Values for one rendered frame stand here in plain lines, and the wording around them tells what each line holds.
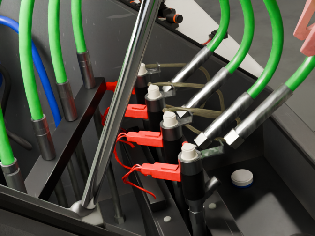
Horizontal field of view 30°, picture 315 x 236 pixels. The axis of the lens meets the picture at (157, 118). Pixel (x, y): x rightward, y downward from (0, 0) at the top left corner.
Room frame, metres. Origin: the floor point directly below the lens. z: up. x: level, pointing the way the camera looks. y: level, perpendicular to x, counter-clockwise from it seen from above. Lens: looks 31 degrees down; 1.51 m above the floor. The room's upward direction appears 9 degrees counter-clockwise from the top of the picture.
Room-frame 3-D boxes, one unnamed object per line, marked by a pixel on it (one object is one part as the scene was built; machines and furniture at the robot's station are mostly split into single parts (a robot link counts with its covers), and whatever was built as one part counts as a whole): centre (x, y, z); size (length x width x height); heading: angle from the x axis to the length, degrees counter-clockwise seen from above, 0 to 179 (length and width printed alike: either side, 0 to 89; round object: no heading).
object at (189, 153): (0.57, -0.03, 1.10); 0.02 x 0.02 x 0.03
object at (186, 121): (0.65, -0.03, 1.10); 0.03 x 0.02 x 0.01; 101
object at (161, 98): (0.73, -0.01, 1.00); 0.05 x 0.03 x 0.21; 101
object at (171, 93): (0.73, -0.01, 1.10); 0.03 x 0.02 x 0.01; 101
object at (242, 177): (0.84, -0.13, 0.84); 0.04 x 0.04 x 0.01
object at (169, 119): (0.65, -0.02, 1.10); 0.02 x 0.02 x 0.03
